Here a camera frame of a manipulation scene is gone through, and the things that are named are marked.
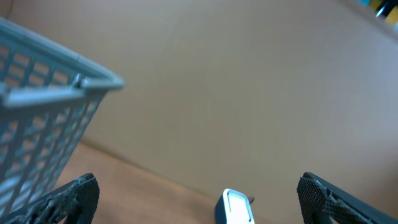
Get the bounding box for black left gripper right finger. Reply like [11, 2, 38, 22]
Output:
[297, 172, 397, 224]

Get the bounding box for white cube barcode scanner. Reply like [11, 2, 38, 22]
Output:
[214, 189, 255, 224]

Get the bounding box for colourful objects above wall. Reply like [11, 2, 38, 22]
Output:
[358, 0, 397, 32]

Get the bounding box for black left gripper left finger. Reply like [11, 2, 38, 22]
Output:
[1, 173, 100, 224]

